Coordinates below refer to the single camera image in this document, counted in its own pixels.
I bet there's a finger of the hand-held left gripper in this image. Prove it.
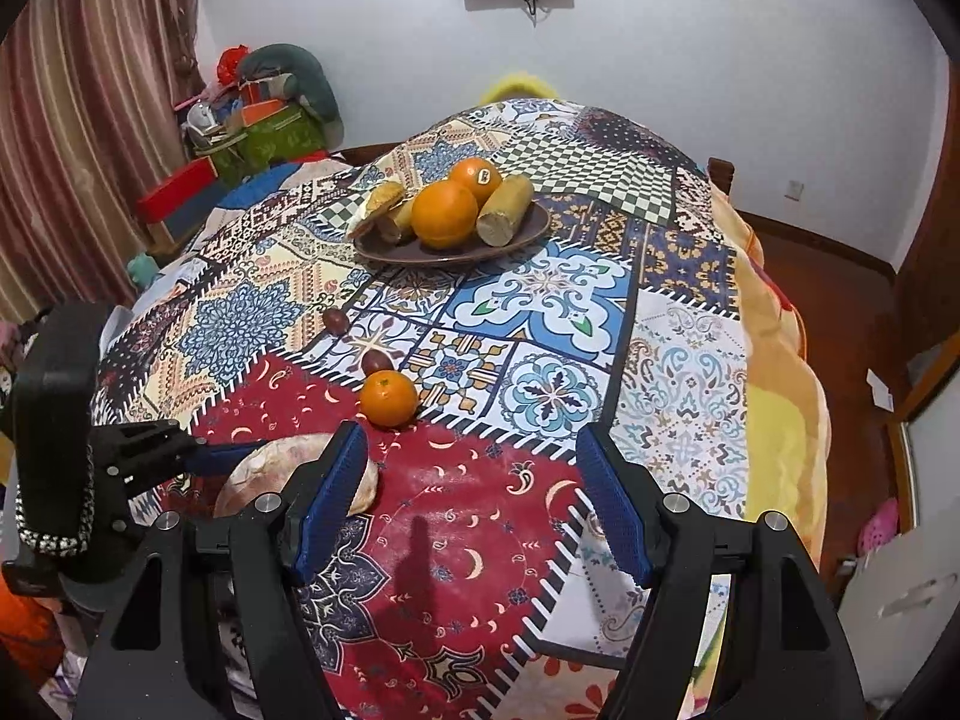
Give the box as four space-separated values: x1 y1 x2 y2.
94 422 260 481
101 469 172 538

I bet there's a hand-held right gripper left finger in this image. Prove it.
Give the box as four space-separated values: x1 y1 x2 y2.
71 420 372 720

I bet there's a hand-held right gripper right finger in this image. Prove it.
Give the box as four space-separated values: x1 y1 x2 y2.
574 424 871 720

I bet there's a peeled pomelo segment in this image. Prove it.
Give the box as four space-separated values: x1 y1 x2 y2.
346 180 408 241
214 433 380 519

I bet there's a small tangerine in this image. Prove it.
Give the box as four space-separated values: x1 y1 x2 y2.
358 370 419 429

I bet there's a purple round plate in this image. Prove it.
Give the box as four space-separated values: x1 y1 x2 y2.
352 193 551 266

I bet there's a yellow sugarcane piece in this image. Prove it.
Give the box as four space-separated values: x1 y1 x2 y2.
383 199 418 243
476 175 536 248

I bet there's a large orange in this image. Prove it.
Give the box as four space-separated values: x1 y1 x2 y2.
448 156 504 205
411 178 481 251

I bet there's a colourful patchwork blanket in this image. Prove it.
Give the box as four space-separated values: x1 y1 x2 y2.
88 96 760 720

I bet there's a yellow orange blanket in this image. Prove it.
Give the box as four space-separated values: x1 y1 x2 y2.
703 178 835 567

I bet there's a pink plastic object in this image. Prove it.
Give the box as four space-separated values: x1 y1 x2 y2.
858 496 902 553

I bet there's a red box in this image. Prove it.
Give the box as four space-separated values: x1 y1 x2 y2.
136 157 220 220

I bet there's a pale patchwork quilt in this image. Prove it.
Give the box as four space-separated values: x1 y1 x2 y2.
154 152 361 256

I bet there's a white paper slip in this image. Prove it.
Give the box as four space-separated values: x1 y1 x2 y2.
865 368 898 414

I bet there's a white cabinet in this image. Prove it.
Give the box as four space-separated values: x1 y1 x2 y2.
835 514 960 720

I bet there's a striped brown curtain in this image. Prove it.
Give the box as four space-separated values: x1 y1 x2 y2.
0 0 205 325

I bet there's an orange box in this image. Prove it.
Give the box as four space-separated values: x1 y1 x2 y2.
238 96 292 130

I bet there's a grey curved pillow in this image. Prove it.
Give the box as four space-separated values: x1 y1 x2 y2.
235 43 343 145

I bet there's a wooden bed frame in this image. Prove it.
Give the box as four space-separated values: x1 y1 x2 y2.
707 157 741 201

